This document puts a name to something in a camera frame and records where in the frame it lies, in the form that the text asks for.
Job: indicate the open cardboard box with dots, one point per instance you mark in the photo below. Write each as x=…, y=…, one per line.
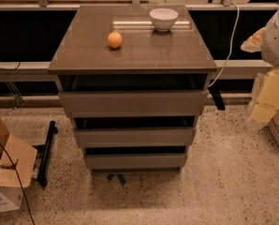
x=17, y=160

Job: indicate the orange fruit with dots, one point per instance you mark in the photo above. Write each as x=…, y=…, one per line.
x=115, y=40

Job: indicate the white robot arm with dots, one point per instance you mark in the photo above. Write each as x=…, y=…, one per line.
x=265, y=93

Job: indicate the black metal stand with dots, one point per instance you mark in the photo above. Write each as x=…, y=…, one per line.
x=43, y=151

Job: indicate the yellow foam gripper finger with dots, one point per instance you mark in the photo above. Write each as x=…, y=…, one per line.
x=253, y=43

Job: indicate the grey drawer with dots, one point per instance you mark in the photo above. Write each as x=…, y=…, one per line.
x=132, y=104
x=134, y=137
x=135, y=161

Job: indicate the grey drawer cabinet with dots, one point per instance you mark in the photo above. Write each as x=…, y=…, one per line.
x=147, y=61

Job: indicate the white bowl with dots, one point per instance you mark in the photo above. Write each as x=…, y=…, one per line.
x=163, y=18

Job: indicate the grey bottom drawer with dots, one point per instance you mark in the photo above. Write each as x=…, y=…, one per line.
x=135, y=161

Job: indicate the grey middle drawer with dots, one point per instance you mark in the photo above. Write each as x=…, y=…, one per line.
x=134, y=137

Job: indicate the grey top drawer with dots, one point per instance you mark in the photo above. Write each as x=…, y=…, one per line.
x=132, y=104

